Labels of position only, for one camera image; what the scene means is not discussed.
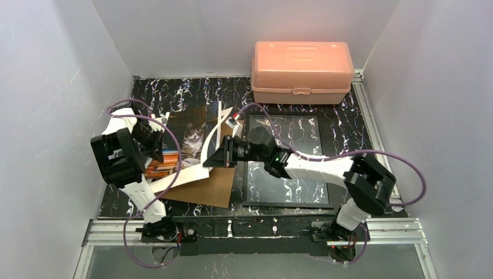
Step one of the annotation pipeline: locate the cat photo print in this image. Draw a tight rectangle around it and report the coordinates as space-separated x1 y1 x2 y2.
145 101 222 180

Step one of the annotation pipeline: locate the clear acrylic sheet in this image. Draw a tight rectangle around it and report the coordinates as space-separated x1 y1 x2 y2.
248 115 328 203

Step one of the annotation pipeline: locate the white mat board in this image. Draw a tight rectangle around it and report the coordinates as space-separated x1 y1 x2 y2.
144 101 231 193

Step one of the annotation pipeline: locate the brown cardboard backing board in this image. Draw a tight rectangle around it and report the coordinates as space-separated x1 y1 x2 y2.
159 119 245 209

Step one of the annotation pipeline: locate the black picture frame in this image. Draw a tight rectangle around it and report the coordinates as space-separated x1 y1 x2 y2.
243 112 338 209

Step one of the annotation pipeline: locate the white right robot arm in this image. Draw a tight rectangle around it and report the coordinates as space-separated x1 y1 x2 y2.
203 127 396 232

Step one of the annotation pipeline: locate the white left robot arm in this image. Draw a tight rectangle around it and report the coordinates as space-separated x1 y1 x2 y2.
90 105 166 224

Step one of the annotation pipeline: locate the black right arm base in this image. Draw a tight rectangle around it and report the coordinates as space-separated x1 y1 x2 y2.
307 221 370 264

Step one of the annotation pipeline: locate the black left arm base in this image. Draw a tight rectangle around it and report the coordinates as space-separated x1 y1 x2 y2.
135 217 198 244

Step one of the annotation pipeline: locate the pink plastic storage box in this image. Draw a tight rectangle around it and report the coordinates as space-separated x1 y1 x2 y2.
251 41 355 105

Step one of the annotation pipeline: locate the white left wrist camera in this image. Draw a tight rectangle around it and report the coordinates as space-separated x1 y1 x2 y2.
151 112 170 126

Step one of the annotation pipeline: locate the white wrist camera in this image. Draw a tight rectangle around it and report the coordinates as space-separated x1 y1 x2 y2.
226 116 242 131
151 112 170 126

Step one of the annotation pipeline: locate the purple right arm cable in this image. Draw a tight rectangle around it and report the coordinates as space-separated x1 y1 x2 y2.
231 102 427 266

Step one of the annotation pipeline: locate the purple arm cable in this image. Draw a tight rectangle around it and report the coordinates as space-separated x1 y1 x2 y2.
231 102 427 266
106 99 183 269

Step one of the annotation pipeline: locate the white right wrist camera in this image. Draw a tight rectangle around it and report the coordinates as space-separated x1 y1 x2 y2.
226 116 242 131

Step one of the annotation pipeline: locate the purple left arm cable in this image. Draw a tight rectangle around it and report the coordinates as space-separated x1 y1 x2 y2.
106 99 183 269

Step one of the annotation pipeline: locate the aluminium right rail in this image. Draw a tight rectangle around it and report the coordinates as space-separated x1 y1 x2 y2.
352 69 404 214

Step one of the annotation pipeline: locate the aluminium rail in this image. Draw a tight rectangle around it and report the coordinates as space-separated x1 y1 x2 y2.
84 216 428 246
352 69 404 214

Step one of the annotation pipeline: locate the aluminium front rail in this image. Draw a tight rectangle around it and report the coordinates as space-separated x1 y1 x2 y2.
84 216 428 246

